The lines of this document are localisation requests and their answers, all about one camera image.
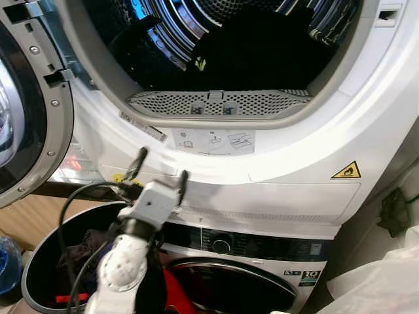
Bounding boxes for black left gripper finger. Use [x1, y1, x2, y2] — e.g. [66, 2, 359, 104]
[175, 169, 191, 205]
[124, 147, 150, 184]

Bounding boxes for dark clothes in basket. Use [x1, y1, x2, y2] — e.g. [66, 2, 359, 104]
[55, 228, 113, 296]

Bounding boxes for white washing machine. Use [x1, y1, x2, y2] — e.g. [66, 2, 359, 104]
[156, 219, 342, 314]

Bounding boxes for black clothes in drum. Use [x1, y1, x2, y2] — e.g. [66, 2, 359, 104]
[110, 5, 342, 93]

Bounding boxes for white barcode label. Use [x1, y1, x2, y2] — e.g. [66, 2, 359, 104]
[119, 111, 168, 143]

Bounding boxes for white instruction sticker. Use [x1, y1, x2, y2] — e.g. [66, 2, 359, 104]
[172, 128, 257, 157]

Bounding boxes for round washer control knob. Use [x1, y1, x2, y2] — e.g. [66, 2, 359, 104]
[211, 235, 233, 256]

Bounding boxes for round grey dryer door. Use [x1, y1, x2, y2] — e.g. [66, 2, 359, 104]
[0, 0, 75, 210]

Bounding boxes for red garment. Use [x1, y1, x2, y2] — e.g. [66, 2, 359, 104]
[162, 267, 198, 314]

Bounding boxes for grey perforated lint filter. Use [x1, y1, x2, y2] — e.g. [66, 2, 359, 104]
[127, 89, 312, 120]

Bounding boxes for dark round washer door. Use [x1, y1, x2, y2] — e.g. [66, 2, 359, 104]
[166, 257, 299, 314]

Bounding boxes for white tumble dryer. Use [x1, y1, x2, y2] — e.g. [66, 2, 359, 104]
[38, 0, 419, 240]

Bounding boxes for blue water bottle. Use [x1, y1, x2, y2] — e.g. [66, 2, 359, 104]
[0, 235, 24, 305]

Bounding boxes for yellow triangle warning sticker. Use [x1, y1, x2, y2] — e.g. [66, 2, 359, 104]
[331, 160, 362, 180]

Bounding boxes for white plastic bag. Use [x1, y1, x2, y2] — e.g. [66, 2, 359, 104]
[326, 226, 419, 314]

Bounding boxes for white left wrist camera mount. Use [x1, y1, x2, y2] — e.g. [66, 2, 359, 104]
[118, 181, 181, 231]

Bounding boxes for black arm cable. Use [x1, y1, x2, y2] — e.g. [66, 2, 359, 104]
[57, 181, 135, 314]

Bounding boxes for black wall plug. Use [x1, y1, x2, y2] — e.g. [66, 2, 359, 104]
[378, 188, 414, 238]

